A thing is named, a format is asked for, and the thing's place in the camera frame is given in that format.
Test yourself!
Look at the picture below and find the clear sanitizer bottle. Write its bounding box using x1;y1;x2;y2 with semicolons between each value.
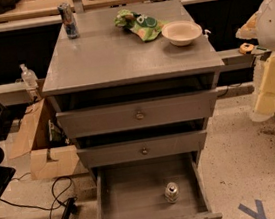
20;64;38;88

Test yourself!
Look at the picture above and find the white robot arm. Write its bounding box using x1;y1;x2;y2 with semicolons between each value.
236;0;275;122

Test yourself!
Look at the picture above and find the small white pump bottle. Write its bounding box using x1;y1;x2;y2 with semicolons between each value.
203;29;211;41

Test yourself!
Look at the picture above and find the grey drawer cabinet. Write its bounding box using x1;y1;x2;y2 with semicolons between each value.
42;8;223;179

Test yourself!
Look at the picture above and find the cardboard box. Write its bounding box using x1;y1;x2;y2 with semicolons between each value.
9;99;86;180

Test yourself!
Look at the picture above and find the tall blue energy drink can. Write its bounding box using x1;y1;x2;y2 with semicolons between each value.
58;3;79;39

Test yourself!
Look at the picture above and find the white bowl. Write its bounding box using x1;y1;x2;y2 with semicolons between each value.
161;20;202;47

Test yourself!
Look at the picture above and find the grey bottom drawer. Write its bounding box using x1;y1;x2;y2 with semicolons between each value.
97;153;222;219

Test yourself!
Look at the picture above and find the silver 7up can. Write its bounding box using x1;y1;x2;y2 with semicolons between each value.
164;182;180;203

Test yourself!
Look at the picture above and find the grey top drawer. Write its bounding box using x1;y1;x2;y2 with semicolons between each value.
57;89;217;139

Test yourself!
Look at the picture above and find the green chip bag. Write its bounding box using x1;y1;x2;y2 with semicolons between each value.
114;9;167;42

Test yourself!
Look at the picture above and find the grey middle drawer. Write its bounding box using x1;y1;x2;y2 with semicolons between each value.
77;130;206;168

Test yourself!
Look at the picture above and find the grey drawer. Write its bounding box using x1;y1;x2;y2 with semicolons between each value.
97;153;222;219
77;130;206;168
57;89;217;139

